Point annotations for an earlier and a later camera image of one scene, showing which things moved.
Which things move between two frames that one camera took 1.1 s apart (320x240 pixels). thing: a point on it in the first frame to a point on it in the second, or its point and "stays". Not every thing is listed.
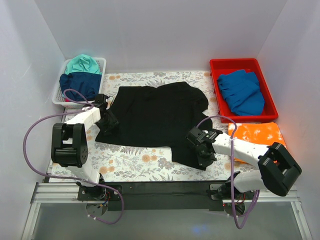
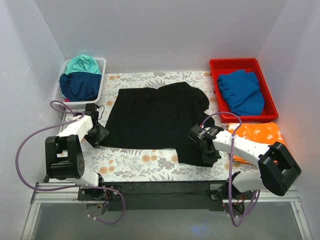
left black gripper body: [110, 124] to [99, 133]
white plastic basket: [58, 98] stays
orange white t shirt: [264, 133] stays
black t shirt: [161, 117] stays
